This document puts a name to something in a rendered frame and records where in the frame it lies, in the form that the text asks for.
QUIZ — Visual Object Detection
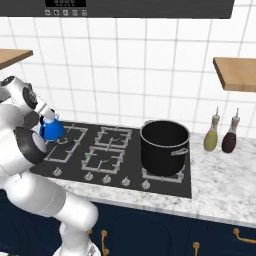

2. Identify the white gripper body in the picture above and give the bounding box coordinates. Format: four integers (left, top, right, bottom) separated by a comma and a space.
39, 104, 58, 123

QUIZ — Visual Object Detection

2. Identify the blue kettle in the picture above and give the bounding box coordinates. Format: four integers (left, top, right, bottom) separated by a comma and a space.
39, 113, 65, 142

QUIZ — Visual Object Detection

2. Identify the black gas hob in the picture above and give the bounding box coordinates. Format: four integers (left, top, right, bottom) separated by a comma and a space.
29, 121, 193, 200

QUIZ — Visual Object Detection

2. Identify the black cooking pot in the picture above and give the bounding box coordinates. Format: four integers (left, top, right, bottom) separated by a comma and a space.
139, 119, 191, 177

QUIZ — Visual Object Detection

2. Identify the navy cupboard door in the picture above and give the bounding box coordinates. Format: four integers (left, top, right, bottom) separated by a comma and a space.
0, 189, 98, 256
90, 201, 195, 256

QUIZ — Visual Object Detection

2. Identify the black range hood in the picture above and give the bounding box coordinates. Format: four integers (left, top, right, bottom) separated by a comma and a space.
0, 0, 236, 20

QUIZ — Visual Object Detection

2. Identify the yellow-green oil bottle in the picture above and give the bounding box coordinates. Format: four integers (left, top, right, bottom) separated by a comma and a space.
203, 106, 221, 153

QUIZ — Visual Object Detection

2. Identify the dark red vinegar bottle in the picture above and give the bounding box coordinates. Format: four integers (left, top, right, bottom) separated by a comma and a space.
221, 107, 241, 154

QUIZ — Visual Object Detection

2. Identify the navy drawer front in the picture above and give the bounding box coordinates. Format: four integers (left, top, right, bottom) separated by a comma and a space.
192, 218, 256, 256

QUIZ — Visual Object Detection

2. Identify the wooden wall shelf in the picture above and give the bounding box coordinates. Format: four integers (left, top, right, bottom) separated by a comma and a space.
0, 48, 34, 71
212, 56, 256, 94

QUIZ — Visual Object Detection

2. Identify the gold drawer handle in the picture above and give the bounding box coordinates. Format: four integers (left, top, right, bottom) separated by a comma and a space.
232, 227, 256, 245

